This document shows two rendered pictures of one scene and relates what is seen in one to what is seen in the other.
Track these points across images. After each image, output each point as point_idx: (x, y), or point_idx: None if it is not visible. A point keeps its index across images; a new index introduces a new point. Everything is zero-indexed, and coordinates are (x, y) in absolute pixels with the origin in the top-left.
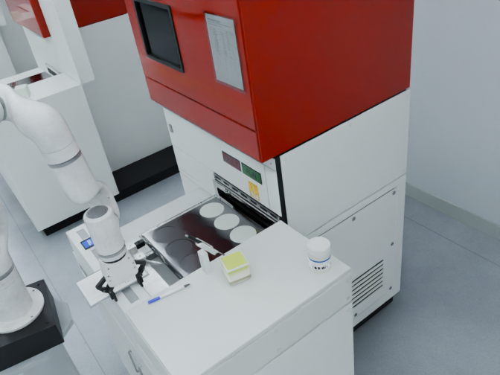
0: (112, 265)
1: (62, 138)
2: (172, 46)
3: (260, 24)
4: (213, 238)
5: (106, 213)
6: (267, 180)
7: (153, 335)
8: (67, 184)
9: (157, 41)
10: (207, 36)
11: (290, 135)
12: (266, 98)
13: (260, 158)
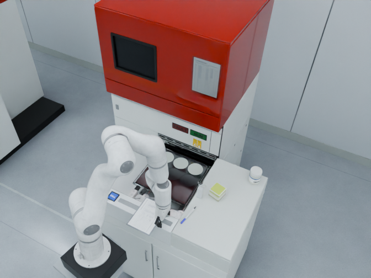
0: (165, 209)
1: (165, 153)
2: (148, 66)
3: (231, 65)
4: (180, 175)
5: (169, 183)
6: (212, 138)
7: (197, 240)
8: (161, 175)
9: (130, 60)
10: (191, 68)
11: (227, 114)
12: (226, 100)
13: (217, 130)
